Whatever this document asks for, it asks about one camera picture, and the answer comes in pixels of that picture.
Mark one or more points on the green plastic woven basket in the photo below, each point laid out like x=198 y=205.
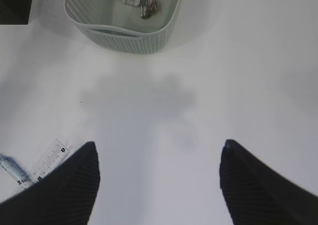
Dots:
x=118 y=26

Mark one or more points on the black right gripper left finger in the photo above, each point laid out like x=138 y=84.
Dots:
x=64 y=197

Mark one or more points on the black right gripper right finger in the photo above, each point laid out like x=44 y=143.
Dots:
x=255 y=194

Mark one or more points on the clear plastic ruler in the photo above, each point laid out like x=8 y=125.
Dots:
x=55 y=155

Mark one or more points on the grey paper ball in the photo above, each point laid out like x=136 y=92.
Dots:
x=148 y=8

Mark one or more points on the black mesh pen holder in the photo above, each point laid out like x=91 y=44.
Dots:
x=15 y=12

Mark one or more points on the grey grip right pen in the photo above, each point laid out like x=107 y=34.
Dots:
x=15 y=170

